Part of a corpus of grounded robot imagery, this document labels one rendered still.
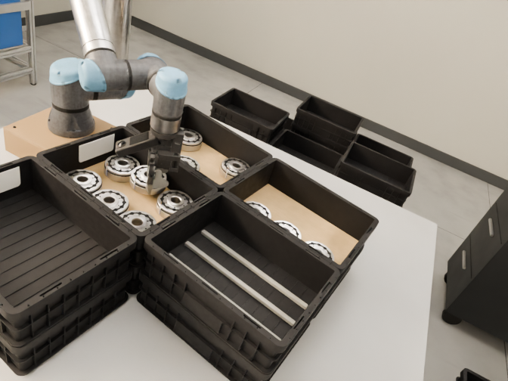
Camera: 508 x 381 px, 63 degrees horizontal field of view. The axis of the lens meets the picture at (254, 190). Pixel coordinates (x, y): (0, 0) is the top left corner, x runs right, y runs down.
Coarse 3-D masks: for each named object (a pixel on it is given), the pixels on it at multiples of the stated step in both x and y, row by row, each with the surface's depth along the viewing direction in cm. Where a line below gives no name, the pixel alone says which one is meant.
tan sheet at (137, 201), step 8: (88, 168) 124; (96, 168) 125; (104, 176) 123; (104, 184) 121; (112, 184) 121; (120, 184) 122; (128, 184) 123; (128, 192) 121; (136, 192) 122; (136, 200) 119; (144, 200) 120; (152, 200) 121; (136, 208) 116; (144, 208) 117; (152, 208) 118; (160, 216) 116
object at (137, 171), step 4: (136, 168) 121; (140, 168) 122; (144, 168) 122; (132, 172) 119; (136, 172) 120; (140, 172) 120; (132, 176) 118; (136, 176) 119; (140, 176) 119; (164, 176) 122; (136, 180) 117; (140, 180) 118; (144, 180) 118; (140, 184) 116; (144, 184) 117
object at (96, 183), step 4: (68, 172) 116; (72, 172) 116; (76, 172) 117; (80, 172) 117; (84, 172) 118; (88, 172) 118; (92, 172) 118; (72, 176) 115; (92, 176) 117; (96, 176) 118; (92, 180) 116; (96, 180) 117; (100, 180) 117; (88, 184) 114; (92, 184) 114; (96, 184) 115; (100, 184) 115; (88, 188) 113; (92, 188) 113; (96, 188) 114
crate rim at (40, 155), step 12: (108, 132) 124; (132, 132) 128; (72, 144) 115; (36, 156) 107; (180, 168) 121; (72, 180) 104; (204, 180) 118; (84, 192) 101; (216, 192) 116; (192, 204) 109; (120, 216) 98; (168, 216) 103; (132, 228) 96; (156, 228) 98
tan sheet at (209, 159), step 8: (184, 152) 145; (192, 152) 146; (200, 152) 147; (208, 152) 149; (216, 152) 150; (200, 160) 143; (208, 160) 145; (216, 160) 146; (200, 168) 140; (208, 168) 141; (216, 168) 142; (208, 176) 137; (216, 176) 138
